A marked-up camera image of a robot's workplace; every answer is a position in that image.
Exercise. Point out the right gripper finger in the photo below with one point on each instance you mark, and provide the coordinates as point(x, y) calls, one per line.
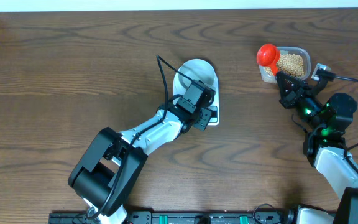
point(296, 83)
point(284, 84)

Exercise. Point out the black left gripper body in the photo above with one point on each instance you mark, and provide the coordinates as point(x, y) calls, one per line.
point(199, 120)

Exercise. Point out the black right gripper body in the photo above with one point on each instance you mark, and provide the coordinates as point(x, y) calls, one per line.
point(296, 98)

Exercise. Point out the red measuring scoop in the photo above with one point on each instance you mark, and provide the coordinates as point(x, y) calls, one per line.
point(268, 56)

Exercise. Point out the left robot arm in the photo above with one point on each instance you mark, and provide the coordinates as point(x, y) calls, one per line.
point(106, 173)

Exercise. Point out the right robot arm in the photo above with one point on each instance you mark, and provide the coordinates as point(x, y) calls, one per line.
point(324, 146)

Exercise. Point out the light blue bowl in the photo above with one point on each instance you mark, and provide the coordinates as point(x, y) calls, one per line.
point(195, 69)

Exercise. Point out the white digital kitchen scale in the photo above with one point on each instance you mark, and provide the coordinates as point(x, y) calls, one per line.
point(215, 108)

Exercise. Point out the pile of soybeans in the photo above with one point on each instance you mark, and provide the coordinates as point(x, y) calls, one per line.
point(291, 64)

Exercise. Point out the clear plastic container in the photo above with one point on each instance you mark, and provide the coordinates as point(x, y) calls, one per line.
point(304, 54)

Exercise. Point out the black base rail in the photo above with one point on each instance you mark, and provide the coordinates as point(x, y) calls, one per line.
point(268, 216)

